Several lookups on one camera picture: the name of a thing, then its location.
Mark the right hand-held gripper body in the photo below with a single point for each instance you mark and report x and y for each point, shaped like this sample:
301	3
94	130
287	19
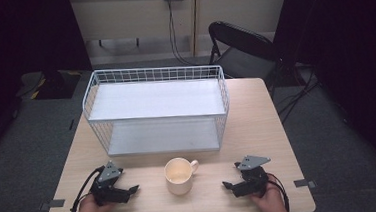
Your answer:
251	183

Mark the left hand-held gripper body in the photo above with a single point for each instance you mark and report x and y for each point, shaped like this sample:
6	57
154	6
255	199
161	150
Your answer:
108	193

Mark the cream ceramic cup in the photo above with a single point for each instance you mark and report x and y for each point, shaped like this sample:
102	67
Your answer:
178	183

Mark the person's right hand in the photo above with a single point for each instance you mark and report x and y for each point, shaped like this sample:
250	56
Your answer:
271	200

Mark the grey tape strip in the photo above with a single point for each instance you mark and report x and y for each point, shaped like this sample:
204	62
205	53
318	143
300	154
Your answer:
53	204
304	183

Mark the black folding chair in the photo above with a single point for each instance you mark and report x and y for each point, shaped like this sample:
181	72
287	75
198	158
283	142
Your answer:
242	55

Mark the dark bag with yellow stripes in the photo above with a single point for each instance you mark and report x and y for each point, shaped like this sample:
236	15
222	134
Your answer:
51	85

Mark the dark curtain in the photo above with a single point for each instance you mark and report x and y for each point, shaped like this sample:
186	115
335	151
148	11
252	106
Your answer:
349	58
21	47

